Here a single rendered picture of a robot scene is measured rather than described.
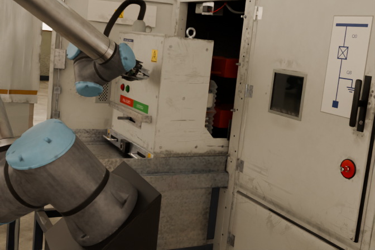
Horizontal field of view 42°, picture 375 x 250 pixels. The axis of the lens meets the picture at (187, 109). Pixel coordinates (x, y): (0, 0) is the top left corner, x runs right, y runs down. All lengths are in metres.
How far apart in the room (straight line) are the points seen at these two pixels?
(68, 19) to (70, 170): 0.55
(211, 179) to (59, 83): 1.03
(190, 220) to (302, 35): 0.88
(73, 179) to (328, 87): 0.86
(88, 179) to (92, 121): 1.53
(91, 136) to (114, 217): 1.28
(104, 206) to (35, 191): 0.16
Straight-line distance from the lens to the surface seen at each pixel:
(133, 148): 2.10
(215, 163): 2.07
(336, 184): 1.59
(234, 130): 2.04
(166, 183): 1.94
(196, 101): 1.99
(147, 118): 1.96
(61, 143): 1.11
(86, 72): 1.68
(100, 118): 2.64
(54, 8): 1.48
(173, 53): 1.92
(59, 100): 2.66
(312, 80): 1.66
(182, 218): 2.06
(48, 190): 1.14
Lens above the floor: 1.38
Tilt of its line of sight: 8 degrees down
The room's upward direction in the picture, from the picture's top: 6 degrees clockwise
